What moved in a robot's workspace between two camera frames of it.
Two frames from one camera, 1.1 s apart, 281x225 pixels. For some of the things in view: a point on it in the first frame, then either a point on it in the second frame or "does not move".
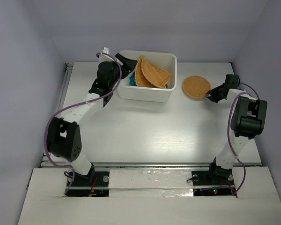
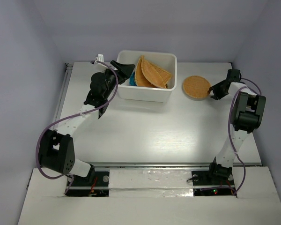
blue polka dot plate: (132, 81) does not move
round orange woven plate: (195, 87) does not move
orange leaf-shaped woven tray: (140, 78) -> (154, 75)
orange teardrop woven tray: (155, 75) does not move
